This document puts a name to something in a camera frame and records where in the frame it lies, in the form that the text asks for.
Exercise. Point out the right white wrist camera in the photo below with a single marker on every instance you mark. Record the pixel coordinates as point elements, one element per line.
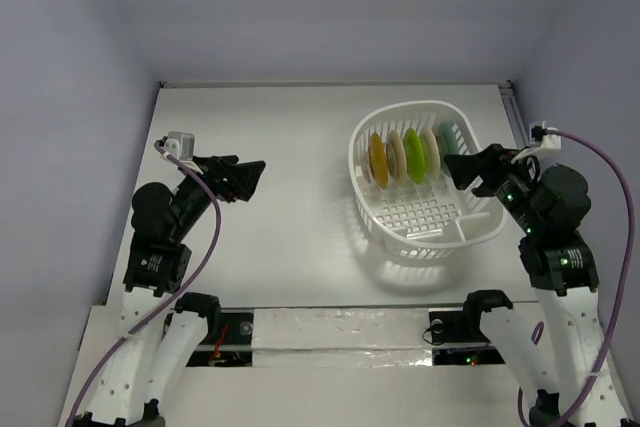
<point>544,142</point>

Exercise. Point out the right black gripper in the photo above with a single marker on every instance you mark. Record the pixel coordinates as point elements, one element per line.
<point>489,170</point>

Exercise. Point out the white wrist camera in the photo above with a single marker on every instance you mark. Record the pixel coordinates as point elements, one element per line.
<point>179,145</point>
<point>544,142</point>

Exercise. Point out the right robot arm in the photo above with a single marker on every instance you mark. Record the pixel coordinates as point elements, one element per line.
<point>560,365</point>

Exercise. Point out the white plastic dish rack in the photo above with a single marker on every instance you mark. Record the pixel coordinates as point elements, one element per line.
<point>420,221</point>

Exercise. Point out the foil covered front panel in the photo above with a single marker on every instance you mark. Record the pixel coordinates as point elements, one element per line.
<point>340,338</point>

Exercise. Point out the beige plate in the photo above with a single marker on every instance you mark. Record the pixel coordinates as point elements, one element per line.
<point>396,158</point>

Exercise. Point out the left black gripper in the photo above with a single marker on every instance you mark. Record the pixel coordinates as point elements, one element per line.
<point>230,178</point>

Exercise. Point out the yellow patterned plate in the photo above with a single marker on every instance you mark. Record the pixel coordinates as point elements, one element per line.
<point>378,160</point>

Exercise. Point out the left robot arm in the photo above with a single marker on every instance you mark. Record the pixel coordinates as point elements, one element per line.
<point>161,321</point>

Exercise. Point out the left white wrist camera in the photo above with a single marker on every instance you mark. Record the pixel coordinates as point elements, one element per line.
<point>179,145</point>

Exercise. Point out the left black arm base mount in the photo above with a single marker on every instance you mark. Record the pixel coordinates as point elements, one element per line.
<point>205,306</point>

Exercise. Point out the pale green plate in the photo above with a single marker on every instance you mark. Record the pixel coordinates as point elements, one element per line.
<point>447,143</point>

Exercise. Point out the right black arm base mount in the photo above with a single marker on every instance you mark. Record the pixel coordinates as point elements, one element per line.
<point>458,326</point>

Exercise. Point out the lime green plate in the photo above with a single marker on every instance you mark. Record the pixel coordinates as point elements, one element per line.
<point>416,164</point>

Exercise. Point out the cream plate with black spot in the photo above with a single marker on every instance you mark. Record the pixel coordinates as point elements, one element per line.
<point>431,153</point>

